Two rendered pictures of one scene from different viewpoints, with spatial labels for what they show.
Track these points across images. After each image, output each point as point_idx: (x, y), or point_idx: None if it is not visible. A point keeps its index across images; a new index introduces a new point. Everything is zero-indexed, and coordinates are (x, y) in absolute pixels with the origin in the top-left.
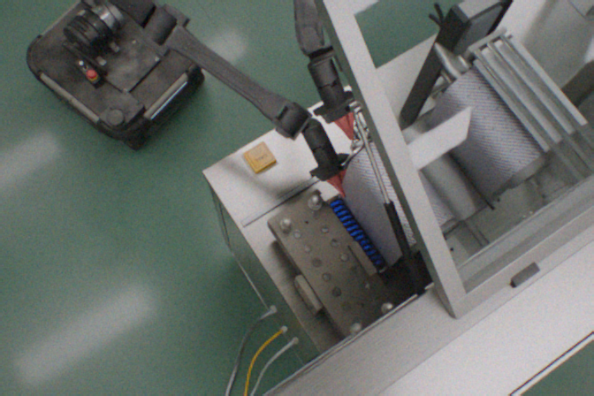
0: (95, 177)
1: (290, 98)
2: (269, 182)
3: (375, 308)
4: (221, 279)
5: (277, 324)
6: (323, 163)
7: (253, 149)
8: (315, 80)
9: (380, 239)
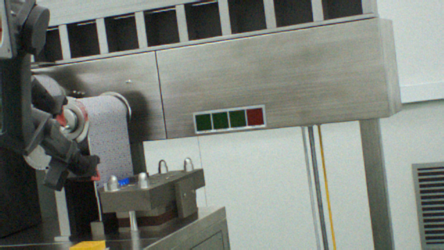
0: None
1: None
2: (107, 245)
3: (167, 173)
4: None
5: None
6: (85, 157)
7: (83, 246)
8: (42, 88)
9: (121, 158)
